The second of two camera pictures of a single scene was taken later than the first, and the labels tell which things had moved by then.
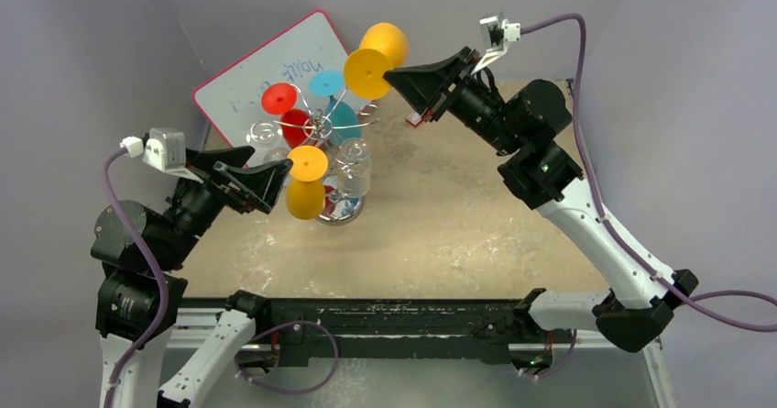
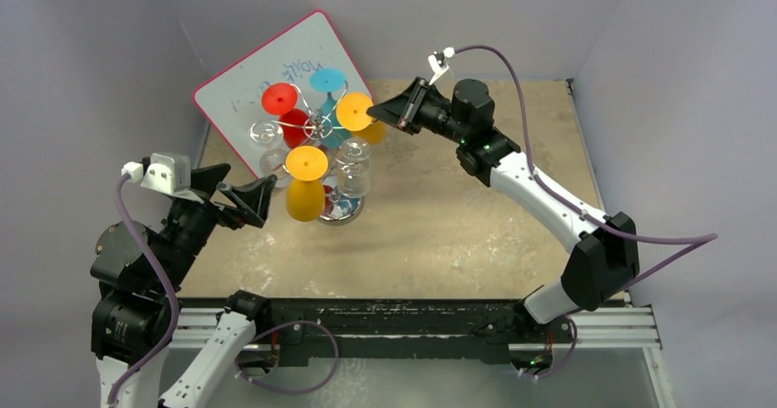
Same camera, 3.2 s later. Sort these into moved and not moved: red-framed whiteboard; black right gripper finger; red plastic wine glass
Moved: black right gripper finger
Not moved: red-framed whiteboard; red plastic wine glass
